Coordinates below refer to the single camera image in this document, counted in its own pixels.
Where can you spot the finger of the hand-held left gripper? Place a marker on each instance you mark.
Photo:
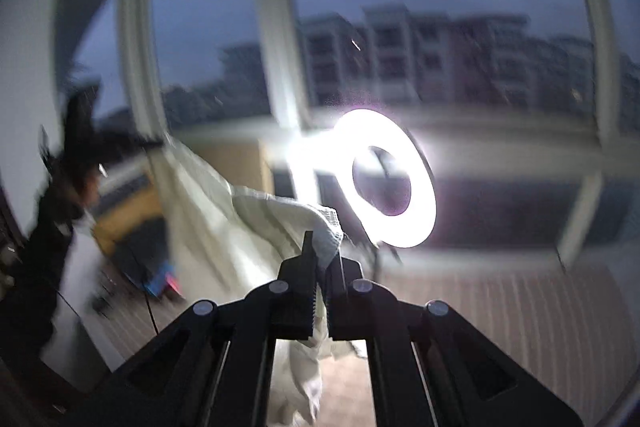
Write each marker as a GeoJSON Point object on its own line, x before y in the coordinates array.
{"type": "Point", "coordinates": [130, 142]}

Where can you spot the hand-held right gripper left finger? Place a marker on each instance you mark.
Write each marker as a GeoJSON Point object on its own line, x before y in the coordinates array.
{"type": "Point", "coordinates": [302, 287]}

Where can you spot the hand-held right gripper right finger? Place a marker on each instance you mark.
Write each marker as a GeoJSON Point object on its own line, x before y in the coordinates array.
{"type": "Point", "coordinates": [342, 302]}

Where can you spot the white garment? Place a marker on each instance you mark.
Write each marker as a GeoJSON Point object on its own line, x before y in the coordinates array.
{"type": "Point", "coordinates": [225, 232]}

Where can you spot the wooden cabinet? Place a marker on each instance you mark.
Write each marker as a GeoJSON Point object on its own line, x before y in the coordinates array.
{"type": "Point", "coordinates": [235, 167]}

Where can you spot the person's black jacket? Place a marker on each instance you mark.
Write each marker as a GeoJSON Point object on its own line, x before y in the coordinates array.
{"type": "Point", "coordinates": [35, 282]}

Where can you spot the white window frame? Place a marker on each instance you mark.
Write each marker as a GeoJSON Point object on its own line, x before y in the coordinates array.
{"type": "Point", "coordinates": [280, 57]}

